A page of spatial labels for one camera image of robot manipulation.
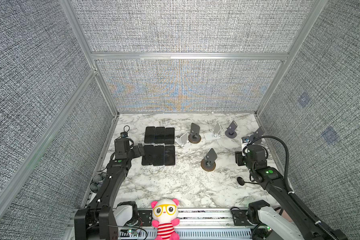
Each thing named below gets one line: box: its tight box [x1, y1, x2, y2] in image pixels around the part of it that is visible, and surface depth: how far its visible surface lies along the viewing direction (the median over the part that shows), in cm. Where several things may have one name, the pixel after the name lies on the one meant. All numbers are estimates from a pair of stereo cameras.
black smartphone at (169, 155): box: [164, 145, 176, 166], surface depth 99 cm
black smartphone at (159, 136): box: [154, 126, 165, 144], surface depth 111 cm
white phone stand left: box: [174, 132, 192, 149], surface depth 102 cm
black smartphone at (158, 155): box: [153, 145, 165, 166], surface depth 99 cm
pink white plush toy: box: [151, 198, 180, 240], surface depth 70 cm
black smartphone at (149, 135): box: [144, 126, 156, 144], surface depth 108 cm
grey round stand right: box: [225, 120, 238, 139], surface depth 106 cm
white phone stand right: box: [204, 122, 222, 141], surface depth 105 cm
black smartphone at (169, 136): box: [164, 127, 175, 145], surface depth 108 cm
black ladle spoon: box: [237, 176, 260, 186], surface depth 86 cm
